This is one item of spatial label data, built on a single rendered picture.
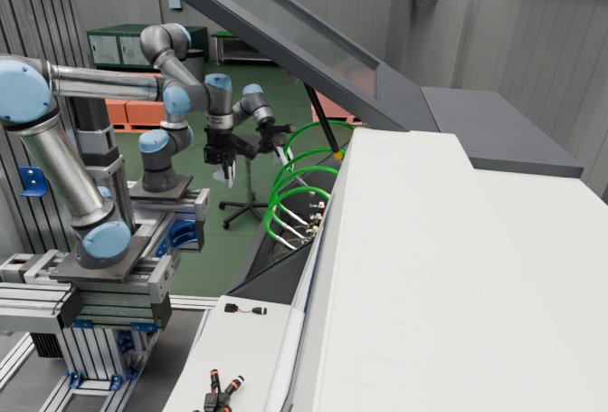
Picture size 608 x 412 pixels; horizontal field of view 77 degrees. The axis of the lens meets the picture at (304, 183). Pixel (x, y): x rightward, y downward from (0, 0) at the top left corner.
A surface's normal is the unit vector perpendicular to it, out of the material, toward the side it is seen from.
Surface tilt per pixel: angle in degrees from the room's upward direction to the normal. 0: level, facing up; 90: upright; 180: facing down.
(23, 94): 82
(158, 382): 0
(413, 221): 0
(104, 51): 90
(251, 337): 0
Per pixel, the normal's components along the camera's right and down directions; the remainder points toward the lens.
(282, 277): -0.16, 0.44
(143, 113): 0.07, 0.46
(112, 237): 0.63, 0.48
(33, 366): 0.04, -0.89
